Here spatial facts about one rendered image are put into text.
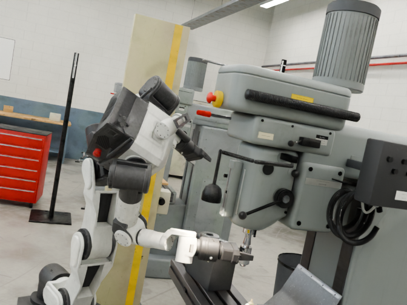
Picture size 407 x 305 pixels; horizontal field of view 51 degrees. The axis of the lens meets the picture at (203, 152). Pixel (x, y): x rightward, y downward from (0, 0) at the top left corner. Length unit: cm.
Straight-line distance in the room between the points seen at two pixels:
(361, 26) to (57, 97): 918
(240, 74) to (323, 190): 54
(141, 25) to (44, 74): 734
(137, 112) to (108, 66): 884
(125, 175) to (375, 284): 104
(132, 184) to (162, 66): 180
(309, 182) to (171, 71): 189
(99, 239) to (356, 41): 135
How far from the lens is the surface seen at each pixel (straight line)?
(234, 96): 145
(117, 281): 352
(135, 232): 175
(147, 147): 163
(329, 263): 187
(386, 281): 187
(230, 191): 158
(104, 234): 201
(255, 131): 147
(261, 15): 1174
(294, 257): 394
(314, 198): 163
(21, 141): 599
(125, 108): 166
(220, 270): 191
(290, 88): 151
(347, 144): 168
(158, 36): 325
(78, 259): 202
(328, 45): 172
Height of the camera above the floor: 171
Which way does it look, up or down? 6 degrees down
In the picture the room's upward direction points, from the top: 11 degrees clockwise
